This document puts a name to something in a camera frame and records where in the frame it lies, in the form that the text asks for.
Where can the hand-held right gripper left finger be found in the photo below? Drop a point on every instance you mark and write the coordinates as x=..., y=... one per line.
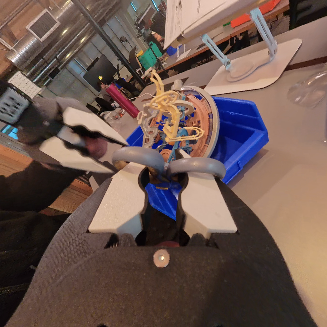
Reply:
x=120, y=204

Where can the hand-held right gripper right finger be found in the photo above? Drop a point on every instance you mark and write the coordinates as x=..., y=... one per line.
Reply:
x=207, y=207

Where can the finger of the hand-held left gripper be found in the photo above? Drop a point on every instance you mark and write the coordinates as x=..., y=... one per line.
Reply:
x=66, y=155
x=86, y=120

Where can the small blue plastic bin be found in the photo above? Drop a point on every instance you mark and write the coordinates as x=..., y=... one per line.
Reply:
x=242, y=132

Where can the pale yellow plastic track piece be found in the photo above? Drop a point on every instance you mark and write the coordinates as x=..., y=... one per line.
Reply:
x=168, y=102

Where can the marble maze ball toy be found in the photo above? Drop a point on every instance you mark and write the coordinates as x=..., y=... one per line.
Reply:
x=201, y=115

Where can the person's left forearm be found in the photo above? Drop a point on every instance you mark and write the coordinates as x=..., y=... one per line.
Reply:
x=33, y=186

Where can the person's left hand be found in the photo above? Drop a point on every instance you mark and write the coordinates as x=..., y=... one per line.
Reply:
x=97, y=148

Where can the magenta cylinder bottle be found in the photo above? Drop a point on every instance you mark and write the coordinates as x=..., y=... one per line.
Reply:
x=122, y=99

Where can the black monitor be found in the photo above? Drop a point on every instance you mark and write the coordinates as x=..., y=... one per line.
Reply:
x=99, y=71

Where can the black pole with round disc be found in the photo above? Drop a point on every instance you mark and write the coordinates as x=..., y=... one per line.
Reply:
x=107, y=40

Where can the green storage bin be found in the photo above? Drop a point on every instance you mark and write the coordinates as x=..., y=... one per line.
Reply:
x=150, y=56

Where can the white air vent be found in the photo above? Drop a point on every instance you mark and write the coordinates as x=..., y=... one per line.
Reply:
x=42, y=25

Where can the person's black sweater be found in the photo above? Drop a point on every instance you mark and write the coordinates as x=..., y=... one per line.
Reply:
x=25, y=255

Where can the white book stand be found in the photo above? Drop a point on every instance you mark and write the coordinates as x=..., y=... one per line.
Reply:
x=255, y=71

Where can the printed instruction sheet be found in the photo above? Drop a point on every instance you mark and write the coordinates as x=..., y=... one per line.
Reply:
x=194, y=15

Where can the clear plastic piece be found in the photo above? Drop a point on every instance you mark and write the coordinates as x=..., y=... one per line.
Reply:
x=309, y=89

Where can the red orange plastic tray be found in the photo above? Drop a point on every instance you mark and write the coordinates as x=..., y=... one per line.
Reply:
x=245, y=18

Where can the white wall chart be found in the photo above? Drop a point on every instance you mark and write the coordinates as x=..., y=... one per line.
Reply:
x=24, y=85

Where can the silver air duct with vents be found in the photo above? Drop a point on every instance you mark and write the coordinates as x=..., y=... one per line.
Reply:
x=63, y=38

